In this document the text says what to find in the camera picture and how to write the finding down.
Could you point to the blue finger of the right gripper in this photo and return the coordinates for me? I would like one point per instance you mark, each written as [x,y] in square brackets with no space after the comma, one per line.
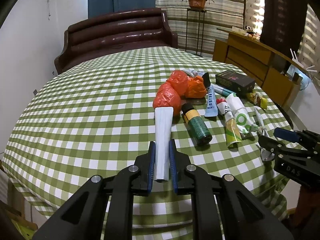
[272,145]
[285,134]

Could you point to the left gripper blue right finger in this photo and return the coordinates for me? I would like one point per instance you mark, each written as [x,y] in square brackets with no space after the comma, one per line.
[173,167]

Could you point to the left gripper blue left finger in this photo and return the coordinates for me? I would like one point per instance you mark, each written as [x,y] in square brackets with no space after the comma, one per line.
[151,165]

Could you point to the silver white twisted wrapper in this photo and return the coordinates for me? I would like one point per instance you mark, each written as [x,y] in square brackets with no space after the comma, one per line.
[265,155]

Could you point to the white paper wrapper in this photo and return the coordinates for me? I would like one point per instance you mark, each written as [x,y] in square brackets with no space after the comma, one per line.
[163,123]

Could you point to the yellow wrapper with string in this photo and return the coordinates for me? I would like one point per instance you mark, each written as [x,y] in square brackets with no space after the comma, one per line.
[257,100]

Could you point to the red plastic bag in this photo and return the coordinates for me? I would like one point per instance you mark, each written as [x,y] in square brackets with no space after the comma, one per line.
[179,81]
[168,97]

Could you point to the white green crumpled bag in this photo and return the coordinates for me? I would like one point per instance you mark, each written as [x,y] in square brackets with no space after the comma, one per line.
[244,122]

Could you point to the green spray can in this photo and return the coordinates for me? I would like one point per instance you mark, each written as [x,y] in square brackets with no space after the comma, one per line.
[196,125]

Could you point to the red white green tube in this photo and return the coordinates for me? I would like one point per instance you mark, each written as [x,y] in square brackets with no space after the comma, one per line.
[231,130]

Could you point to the wooden tv cabinet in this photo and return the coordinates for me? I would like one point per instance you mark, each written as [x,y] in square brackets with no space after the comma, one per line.
[275,73]

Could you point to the light blue tube package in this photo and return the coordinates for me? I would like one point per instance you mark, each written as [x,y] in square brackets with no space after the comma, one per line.
[211,109]

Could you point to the black cigarette carton box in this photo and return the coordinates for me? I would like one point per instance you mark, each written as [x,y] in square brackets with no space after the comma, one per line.
[233,81]

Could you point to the teal white toothpaste tube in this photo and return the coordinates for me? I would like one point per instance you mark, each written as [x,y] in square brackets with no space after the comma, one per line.
[222,91]

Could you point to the white wifi router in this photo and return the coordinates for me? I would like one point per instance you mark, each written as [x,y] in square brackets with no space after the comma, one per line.
[311,72]

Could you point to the orange crumpled plastic bag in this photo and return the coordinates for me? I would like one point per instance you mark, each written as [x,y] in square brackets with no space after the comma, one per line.
[196,88]

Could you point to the white blue snack packet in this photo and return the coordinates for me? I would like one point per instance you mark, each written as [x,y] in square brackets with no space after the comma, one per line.
[204,75]

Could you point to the mickey mouse plush toy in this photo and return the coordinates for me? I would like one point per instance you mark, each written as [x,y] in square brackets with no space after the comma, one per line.
[249,31]

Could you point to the dark brown leather sofa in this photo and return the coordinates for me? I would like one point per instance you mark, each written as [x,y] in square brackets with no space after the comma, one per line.
[112,33]

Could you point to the purple curtain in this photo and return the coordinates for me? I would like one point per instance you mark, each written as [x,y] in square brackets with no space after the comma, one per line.
[284,24]

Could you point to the striped curtain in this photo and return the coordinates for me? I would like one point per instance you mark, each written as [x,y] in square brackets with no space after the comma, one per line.
[196,31]

